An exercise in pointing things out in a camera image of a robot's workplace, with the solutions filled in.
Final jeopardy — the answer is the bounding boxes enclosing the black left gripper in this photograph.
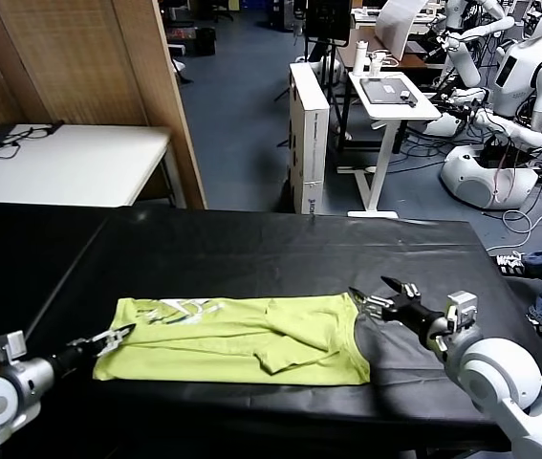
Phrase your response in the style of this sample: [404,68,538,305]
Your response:
[50,323,137,380]

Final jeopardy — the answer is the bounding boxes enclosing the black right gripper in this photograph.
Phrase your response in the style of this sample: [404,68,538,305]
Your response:
[347,275,449,346]

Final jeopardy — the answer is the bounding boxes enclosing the yellow-green t-shirt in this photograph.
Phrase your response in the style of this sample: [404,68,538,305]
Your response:
[92,292,372,387]

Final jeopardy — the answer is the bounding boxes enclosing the black glossy table cover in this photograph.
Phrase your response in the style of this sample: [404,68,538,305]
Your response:
[0,207,542,459]

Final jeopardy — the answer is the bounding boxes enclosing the tall white cardboard box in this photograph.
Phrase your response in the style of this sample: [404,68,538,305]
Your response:
[288,61,331,215]

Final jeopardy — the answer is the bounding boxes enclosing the white rectangular table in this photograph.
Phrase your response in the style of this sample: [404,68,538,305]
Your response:
[0,122,172,209]

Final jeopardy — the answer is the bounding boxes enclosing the white height-adjustable desk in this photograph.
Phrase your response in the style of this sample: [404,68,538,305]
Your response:
[336,70,444,220]

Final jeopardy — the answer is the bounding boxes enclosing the grey closed laptop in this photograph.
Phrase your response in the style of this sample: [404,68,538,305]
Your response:
[359,76,419,105]

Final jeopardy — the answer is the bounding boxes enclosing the brown desk with black legs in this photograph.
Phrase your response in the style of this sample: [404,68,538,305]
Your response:
[336,33,449,154]

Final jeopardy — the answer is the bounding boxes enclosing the white drinking bottle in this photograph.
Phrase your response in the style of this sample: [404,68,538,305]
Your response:
[352,40,370,77]

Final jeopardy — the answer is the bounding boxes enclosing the white humanoid robot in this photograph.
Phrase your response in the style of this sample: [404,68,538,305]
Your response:
[438,0,542,211]

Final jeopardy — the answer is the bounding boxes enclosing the white curved panel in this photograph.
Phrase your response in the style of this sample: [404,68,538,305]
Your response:
[375,0,428,61]

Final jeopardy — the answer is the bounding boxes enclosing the wooden partition screen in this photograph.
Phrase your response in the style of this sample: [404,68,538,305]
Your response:
[0,0,207,210]

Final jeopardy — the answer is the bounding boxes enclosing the black monitor on tripod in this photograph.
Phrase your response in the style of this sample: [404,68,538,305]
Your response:
[294,0,354,144]

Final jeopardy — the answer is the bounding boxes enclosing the black waste bin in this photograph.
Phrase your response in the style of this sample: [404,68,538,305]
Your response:
[193,27,217,56]

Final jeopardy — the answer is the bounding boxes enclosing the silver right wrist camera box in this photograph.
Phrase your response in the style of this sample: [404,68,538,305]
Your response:
[444,290,480,334]

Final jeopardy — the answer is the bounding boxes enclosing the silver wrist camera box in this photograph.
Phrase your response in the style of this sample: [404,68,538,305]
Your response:
[444,290,480,334]
[0,330,28,367]

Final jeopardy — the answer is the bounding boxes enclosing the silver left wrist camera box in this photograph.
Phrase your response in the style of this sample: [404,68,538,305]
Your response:
[0,330,28,367]

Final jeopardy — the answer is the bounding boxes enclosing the white floor cable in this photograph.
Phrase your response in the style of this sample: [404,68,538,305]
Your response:
[485,208,542,253]

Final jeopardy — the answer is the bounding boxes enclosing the black cable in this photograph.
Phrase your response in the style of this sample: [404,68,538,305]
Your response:
[0,120,65,162]

